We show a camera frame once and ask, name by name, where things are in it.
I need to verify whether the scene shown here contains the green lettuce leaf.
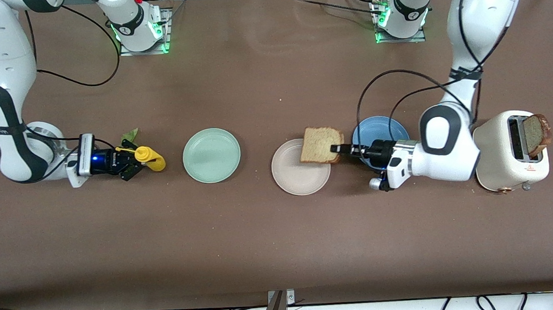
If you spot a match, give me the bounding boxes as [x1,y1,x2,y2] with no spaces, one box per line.
[120,128,140,146]

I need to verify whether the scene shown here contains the yellow squeeze bottle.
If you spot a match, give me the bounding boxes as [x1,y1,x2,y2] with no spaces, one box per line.
[116,144,167,175]

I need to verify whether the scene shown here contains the light crust bread slice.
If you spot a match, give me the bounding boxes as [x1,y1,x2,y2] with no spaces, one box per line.
[298,125,347,166]

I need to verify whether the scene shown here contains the dark crust bread slice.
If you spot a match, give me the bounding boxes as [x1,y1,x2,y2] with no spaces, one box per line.
[522,113,553,159]

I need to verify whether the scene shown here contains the blue plate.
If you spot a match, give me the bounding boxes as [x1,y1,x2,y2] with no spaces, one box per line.
[351,114,413,172]

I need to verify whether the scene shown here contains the beige plate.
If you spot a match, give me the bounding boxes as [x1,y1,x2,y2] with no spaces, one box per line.
[269,137,333,197]

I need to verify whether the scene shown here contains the mint green plate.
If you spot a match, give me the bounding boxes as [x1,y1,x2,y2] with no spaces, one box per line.
[181,126,243,186]

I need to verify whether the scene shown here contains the white toaster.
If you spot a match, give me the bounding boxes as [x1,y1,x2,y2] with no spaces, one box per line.
[470,108,552,196]

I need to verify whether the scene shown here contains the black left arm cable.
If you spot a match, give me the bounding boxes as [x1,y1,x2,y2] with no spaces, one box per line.
[348,0,533,143]

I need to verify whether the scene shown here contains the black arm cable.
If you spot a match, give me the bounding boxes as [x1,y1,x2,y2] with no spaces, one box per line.
[23,1,123,91]
[348,0,533,143]

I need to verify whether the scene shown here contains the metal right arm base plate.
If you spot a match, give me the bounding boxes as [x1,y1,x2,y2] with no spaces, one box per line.
[116,8,173,58]

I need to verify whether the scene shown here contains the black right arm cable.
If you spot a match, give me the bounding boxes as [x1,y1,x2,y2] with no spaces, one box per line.
[23,1,123,91]

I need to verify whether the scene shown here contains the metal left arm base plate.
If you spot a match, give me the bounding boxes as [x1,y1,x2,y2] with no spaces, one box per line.
[371,0,427,47]

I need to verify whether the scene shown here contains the black base power cable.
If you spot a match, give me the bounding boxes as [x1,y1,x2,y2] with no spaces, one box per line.
[295,0,386,22]

